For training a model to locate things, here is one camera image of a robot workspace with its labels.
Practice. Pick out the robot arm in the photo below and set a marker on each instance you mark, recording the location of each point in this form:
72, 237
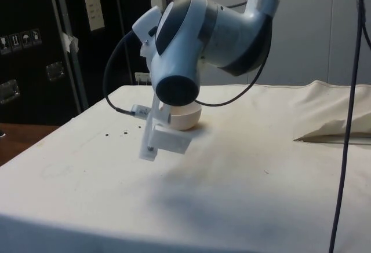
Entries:
232, 33

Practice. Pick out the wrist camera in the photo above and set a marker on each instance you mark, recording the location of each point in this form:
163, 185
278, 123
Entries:
141, 111

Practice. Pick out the white bowl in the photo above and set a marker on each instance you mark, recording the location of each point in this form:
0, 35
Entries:
185, 121

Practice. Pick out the black cabinet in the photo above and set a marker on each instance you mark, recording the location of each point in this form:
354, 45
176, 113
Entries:
29, 76

